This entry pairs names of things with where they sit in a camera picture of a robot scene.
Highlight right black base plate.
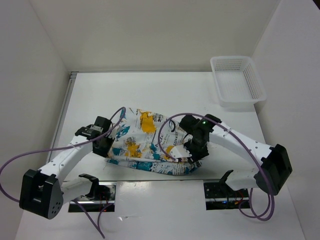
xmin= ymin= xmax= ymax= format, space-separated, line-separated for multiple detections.
xmin=203 ymin=179 xmax=250 ymax=210

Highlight white plastic basket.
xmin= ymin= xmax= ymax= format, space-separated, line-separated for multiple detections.
xmin=210 ymin=55 xmax=267 ymax=109

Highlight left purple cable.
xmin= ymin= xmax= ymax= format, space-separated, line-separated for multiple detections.
xmin=0 ymin=106 xmax=127 ymax=239

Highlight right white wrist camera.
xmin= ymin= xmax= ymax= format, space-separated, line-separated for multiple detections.
xmin=169 ymin=145 xmax=192 ymax=163

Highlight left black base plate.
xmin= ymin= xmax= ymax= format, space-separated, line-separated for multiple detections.
xmin=75 ymin=181 xmax=117 ymax=213

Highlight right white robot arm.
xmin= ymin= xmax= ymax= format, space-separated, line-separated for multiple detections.
xmin=179 ymin=114 xmax=293 ymax=197

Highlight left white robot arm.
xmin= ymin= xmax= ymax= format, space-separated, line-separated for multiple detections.
xmin=19 ymin=116 xmax=119 ymax=220

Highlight colourful printed shorts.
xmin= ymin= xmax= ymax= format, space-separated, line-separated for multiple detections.
xmin=105 ymin=107 xmax=202 ymax=176

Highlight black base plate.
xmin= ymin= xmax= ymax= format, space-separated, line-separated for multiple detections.
xmin=75 ymin=181 xmax=117 ymax=213
xmin=203 ymin=179 xmax=250 ymax=210

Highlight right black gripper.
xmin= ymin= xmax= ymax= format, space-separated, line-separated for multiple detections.
xmin=179 ymin=136 xmax=209 ymax=165

